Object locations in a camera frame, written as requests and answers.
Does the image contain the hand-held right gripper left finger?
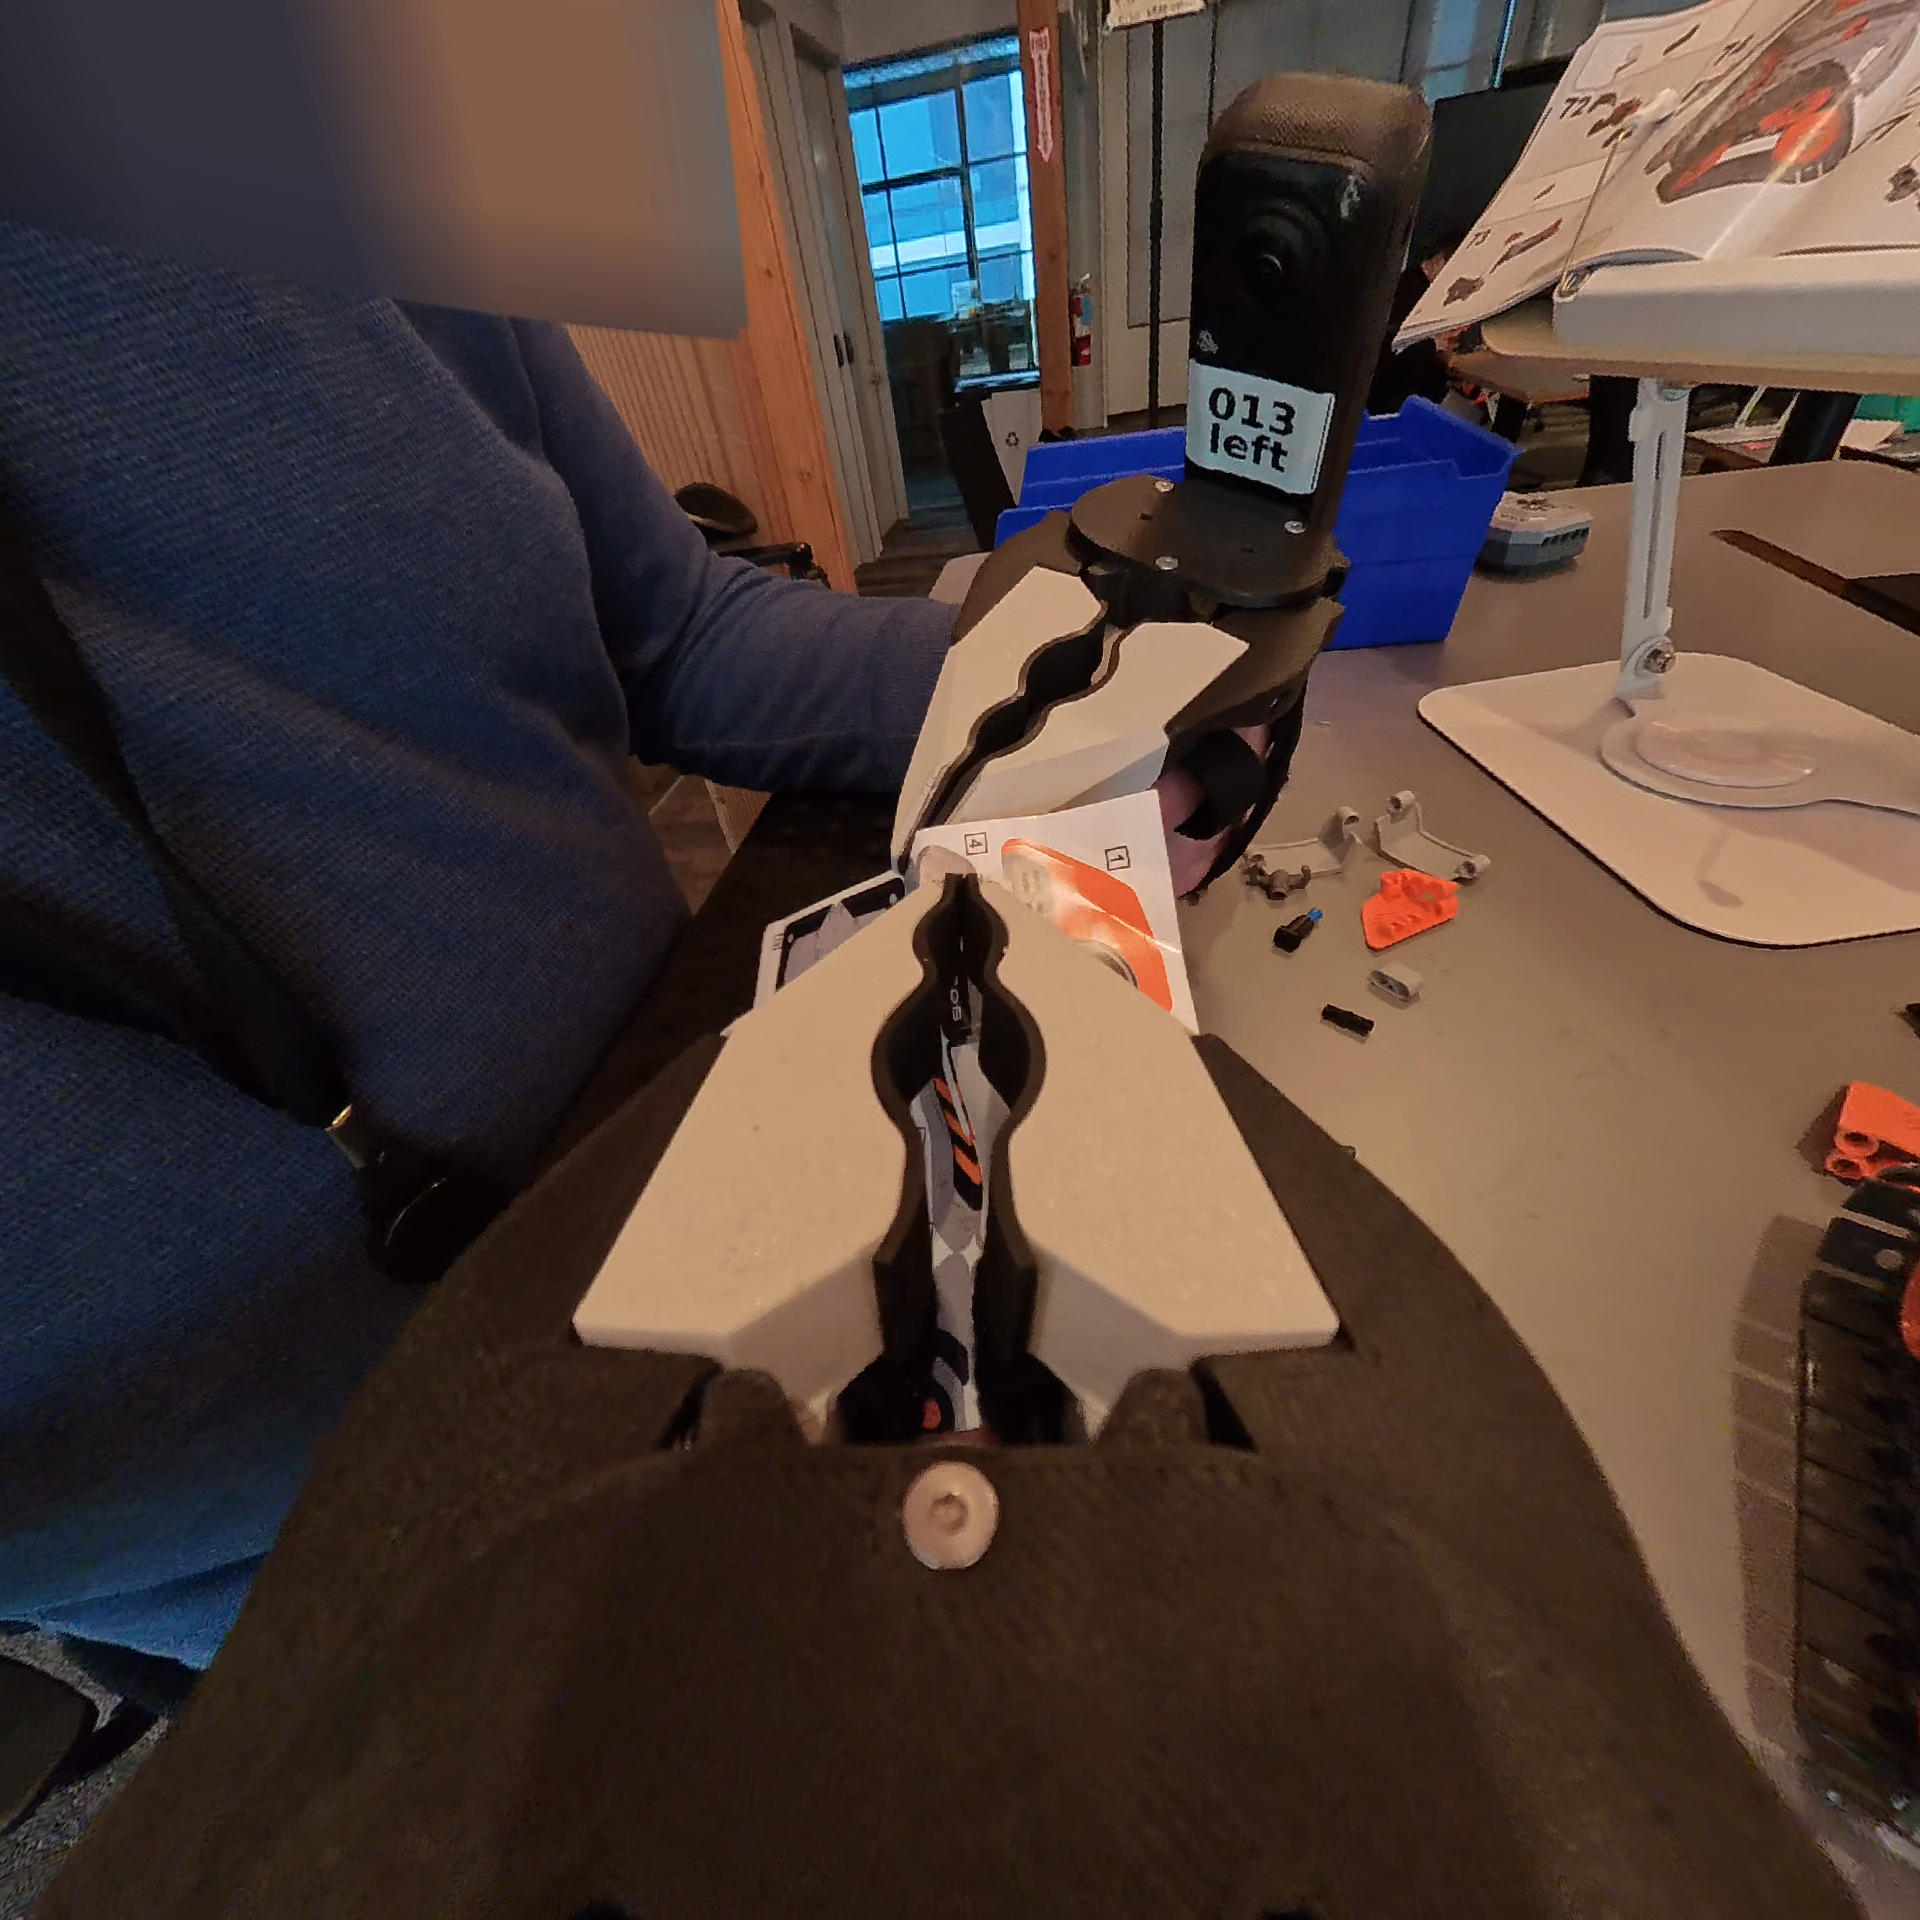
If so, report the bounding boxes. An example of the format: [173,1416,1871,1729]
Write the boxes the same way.
[571,878,960,1446]

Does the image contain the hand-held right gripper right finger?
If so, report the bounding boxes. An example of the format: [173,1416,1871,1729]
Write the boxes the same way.
[957,875,1339,1446]

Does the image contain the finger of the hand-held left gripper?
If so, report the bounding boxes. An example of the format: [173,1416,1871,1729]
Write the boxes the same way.
[929,619,1252,828]
[892,566,1112,863]

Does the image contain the robot sticker sheet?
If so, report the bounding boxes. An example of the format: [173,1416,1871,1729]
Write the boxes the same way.
[756,788,1203,1442]

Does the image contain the grey orange tracked toy robot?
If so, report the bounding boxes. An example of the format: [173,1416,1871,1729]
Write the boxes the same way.
[1791,1168,1920,1826]

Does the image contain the person's left forearm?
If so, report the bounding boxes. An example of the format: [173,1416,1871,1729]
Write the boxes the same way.
[599,568,960,797]

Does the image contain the person's left hand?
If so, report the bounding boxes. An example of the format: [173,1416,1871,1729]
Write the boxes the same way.
[1156,742,1262,902]

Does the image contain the white recycling bin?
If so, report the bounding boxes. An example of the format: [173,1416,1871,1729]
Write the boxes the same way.
[935,388,1048,512]

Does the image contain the grey bent liftarm piece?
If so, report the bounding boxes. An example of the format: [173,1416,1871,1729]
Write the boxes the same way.
[1242,807,1364,902]

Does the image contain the blue storage bin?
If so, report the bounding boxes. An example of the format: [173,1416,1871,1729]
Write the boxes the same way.
[992,397,1518,651]

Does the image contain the black office chair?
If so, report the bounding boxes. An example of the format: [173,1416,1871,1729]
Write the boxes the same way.
[673,480,828,588]

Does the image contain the grey angled panel piece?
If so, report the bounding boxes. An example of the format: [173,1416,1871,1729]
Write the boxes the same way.
[1374,791,1497,882]

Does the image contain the black badge reel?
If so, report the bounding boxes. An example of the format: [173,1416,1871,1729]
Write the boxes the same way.
[366,1167,486,1283]

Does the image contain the orange plastic panel piece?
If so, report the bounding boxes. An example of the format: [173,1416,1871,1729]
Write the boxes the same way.
[1358,866,1459,950]

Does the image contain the glass window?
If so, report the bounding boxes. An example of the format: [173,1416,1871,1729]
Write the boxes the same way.
[842,64,1039,327]

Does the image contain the grey battery hub block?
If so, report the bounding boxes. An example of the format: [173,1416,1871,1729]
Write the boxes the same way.
[1476,489,1595,577]

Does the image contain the instruction booklet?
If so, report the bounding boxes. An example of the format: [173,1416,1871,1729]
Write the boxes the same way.
[1395,0,1920,354]

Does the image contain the white stand base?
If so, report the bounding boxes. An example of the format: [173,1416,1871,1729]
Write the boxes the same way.
[1418,375,1920,950]

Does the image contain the orange triple-hole connector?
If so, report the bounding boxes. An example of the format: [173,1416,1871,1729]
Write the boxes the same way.
[1821,1079,1920,1187]

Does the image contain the black lanyard strap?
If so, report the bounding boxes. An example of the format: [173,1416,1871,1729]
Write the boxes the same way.
[150,840,384,1181]

